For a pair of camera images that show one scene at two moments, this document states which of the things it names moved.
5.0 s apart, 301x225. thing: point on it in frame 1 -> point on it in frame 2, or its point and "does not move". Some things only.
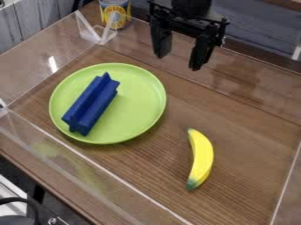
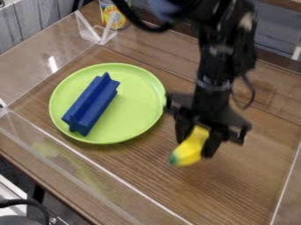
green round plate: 135,112 does not move
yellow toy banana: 204,159 -> 186,154
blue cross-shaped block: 86,111 does not move
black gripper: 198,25 -> 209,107
